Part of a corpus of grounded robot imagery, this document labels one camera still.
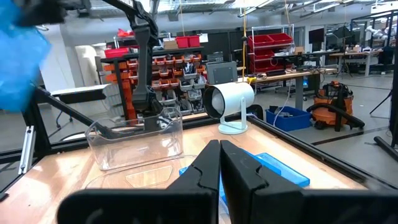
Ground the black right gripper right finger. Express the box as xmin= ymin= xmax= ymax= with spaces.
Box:
xmin=220 ymin=139 xmax=398 ymax=224

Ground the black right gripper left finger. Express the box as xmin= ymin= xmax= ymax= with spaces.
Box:
xmin=57 ymin=139 xmax=221 ymax=224

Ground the blue jewel case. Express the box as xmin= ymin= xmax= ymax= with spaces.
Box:
xmin=178 ymin=148 xmax=282 ymax=218
xmin=248 ymin=152 xmax=311 ymax=188
xmin=0 ymin=0 xmax=52 ymax=113

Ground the clear plastic bin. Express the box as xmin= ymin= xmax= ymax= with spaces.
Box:
xmin=85 ymin=106 xmax=184 ymax=171
xmin=83 ymin=154 xmax=200 ymax=190

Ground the blue storage tote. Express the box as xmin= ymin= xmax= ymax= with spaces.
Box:
xmin=266 ymin=106 xmax=312 ymax=133

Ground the orange shop vacuum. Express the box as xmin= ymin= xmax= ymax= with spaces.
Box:
xmin=306 ymin=80 xmax=367 ymax=131

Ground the white cylindrical spotlight lamp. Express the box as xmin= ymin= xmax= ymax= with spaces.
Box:
xmin=203 ymin=81 xmax=256 ymax=136

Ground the long wooden workbench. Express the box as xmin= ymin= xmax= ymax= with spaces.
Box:
xmin=254 ymin=67 xmax=339 ymax=111

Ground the orange parts drawer rack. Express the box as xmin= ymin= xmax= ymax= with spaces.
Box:
xmin=101 ymin=46 xmax=208 ymax=122

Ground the white cable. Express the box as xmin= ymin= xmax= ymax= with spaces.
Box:
xmin=272 ymin=83 xmax=292 ymax=127

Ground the black metal table frame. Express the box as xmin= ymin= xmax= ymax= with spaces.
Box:
xmin=0 ymin=86 xmax=398 ymax=203

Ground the silver frame bracket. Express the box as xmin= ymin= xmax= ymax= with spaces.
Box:
xmin=17 ymin=125 xmax=37 ymax=175

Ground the yellow ceiling drop cord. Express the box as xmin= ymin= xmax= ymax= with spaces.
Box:
xmin=241 ymin=0 xmax=256 ymax=84

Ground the wire shelf with red bins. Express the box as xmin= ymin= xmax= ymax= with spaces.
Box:
xmin=248 ymin=24 xmax=295 ymax=75

